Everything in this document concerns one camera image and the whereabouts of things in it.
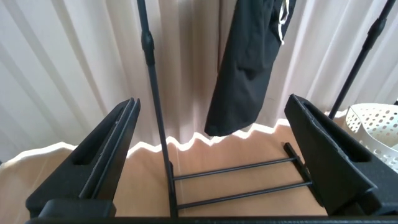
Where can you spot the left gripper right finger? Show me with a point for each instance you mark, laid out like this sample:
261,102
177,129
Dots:
339,174

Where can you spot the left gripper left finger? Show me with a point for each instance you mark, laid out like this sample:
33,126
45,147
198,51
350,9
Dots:
93,168

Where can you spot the black shorts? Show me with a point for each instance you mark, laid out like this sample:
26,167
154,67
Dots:
245,77

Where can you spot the white laundry basket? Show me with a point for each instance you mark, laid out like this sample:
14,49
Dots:
379,124

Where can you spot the black clothes rack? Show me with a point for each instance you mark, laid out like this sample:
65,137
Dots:
148,46

